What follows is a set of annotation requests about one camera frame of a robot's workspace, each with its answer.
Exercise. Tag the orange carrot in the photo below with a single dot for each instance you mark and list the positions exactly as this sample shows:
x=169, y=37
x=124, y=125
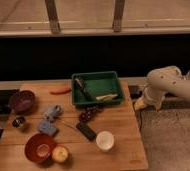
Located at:
x=60, y=91

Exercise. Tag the white cup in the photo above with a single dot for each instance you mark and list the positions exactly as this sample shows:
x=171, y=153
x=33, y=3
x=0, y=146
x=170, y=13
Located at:
x=105, y=141

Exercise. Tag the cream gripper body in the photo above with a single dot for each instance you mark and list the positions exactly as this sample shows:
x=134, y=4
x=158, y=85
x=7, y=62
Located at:
x=139, y=104

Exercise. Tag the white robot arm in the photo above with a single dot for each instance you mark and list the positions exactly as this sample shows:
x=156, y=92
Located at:
x=160, y=82

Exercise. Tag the wooden cutting board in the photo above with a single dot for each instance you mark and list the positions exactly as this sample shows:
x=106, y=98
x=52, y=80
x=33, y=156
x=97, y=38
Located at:
x=128, y=153

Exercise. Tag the black dish brush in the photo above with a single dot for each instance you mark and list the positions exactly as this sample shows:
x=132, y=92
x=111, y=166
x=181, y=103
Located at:
x=81, y=85

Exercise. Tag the purple bowl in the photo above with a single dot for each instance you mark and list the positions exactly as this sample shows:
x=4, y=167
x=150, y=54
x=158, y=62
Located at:
x=22, y=101

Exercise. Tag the red bowl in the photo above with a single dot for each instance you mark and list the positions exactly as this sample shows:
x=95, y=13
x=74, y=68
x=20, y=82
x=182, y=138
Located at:
x=39, y=148

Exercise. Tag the red yellow apple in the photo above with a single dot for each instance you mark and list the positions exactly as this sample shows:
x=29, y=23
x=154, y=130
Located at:
x=60, y=154

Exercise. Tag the blue grey toy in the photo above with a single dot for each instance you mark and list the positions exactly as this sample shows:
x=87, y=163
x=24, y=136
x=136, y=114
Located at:
x=52, y=112

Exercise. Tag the small metal cup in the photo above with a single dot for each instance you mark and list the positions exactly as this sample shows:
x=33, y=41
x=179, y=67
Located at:
x=19, y=122

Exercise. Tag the yellow banana in bin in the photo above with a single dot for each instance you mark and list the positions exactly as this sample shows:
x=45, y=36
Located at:
x=106, y=97

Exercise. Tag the green plastic bin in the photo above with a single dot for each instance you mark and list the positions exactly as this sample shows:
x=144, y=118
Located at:
x=97, y=84

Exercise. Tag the black remote control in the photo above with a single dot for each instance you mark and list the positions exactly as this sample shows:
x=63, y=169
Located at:
x=86, y=131

